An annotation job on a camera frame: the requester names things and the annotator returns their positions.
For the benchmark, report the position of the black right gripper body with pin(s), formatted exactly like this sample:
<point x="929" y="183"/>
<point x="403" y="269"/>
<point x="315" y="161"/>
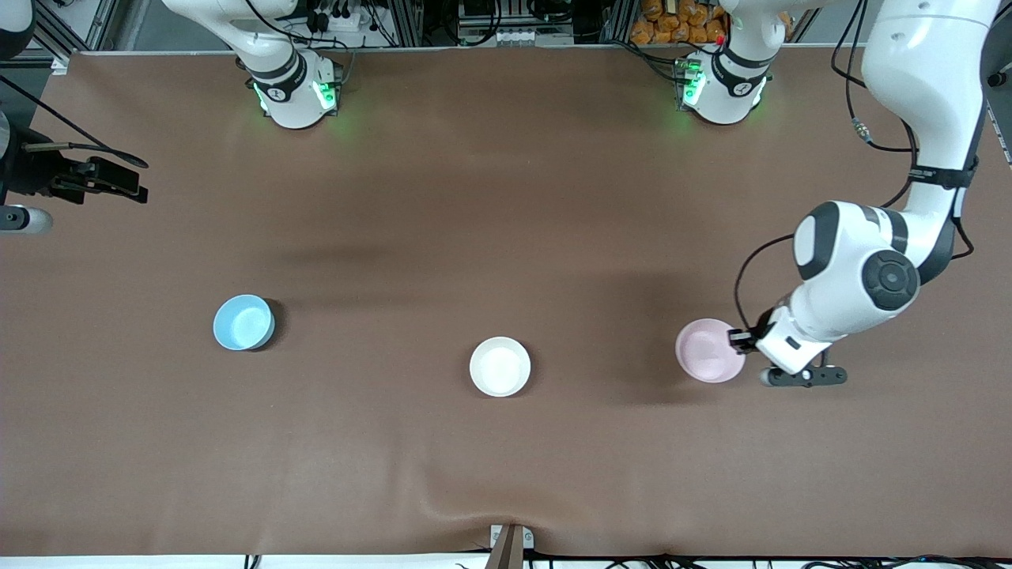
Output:
<point x="33" y="173"/>

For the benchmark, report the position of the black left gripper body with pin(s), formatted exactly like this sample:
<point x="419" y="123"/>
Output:
<point x="761" y="327"/>

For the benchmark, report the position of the pink bowl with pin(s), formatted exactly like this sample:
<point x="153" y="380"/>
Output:
<point x="704" y="352"/>

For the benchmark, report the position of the blue bowl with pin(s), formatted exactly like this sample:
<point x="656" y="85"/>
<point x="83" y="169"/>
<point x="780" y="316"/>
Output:
<point x="243" y="322"/>

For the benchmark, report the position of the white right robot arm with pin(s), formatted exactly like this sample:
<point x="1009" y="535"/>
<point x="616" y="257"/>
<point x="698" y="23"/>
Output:
<point x="292" y="95"/>

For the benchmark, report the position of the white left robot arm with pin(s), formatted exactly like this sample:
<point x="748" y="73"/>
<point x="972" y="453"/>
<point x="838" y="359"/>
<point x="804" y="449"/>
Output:
<point x="925" y="79"/>

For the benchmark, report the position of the white bowl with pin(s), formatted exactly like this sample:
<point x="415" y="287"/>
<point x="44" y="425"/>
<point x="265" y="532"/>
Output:
<point x="500" y="367"/>

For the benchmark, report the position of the brown table cover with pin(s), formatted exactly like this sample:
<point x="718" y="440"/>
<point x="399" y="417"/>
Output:
<point x="506" y="197"/>

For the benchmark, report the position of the white power strip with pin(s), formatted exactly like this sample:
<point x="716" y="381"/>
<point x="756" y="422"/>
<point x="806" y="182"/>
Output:
<point x="340" y="22"/>

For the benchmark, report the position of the orange snack bags pile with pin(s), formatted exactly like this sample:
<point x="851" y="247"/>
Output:
<point x="672" y="28"/>

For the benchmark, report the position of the brown wooden bar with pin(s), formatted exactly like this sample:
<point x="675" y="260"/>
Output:
<point x="506" y="553"/>

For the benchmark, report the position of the white terminal block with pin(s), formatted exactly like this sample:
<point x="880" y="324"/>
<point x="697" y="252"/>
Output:
<point x="511" y="37"/>

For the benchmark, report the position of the aluminium frame profile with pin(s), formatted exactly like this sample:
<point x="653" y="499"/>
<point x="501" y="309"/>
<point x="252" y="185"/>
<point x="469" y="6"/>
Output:
<point x="409" y="22"/>
<point x="63" y="39"/>
<point x="617" y="20"/>
<point x="1000" y="118"/>

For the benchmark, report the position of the grey metal bracket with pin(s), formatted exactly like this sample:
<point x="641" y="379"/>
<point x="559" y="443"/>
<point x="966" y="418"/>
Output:
<point x="526" y="539"/>

